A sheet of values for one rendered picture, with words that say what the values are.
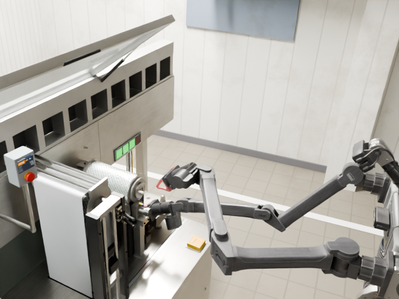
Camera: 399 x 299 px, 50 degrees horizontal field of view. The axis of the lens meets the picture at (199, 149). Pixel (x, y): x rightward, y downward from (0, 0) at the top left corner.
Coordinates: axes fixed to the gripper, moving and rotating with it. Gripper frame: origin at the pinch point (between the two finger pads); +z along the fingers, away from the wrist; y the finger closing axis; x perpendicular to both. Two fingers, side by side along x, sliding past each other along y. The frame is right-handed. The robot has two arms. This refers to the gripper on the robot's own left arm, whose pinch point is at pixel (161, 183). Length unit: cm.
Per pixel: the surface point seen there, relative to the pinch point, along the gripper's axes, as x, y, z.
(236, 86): -6, 255, 94
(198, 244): -39.7, 14.7, 17.8
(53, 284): -12, -38, 53
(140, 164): -2, 76, 85
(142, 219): -10.6, -4.1, 18.8
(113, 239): -4.2, -31.7, 6.3
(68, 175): 24.8, -27.5, 11.5
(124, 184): 7.3, -3.6, 15.7
